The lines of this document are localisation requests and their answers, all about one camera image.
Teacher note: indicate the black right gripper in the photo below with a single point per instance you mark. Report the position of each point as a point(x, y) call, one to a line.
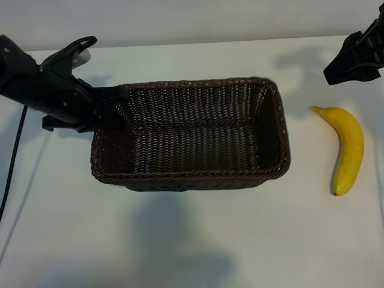
point(373, 45)

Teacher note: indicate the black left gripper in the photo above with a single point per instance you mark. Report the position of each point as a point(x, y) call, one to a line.
point(63, 99)

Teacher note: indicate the black left camera bracket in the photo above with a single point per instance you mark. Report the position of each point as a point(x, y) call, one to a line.
point(61, 57)

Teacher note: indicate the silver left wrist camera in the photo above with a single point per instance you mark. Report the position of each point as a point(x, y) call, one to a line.
point(83, 57)

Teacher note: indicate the yellow banana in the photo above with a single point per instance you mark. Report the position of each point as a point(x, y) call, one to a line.
point(351, 141)

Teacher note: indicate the dark brown woven basket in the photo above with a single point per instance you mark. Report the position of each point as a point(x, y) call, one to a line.
point(195, 135)

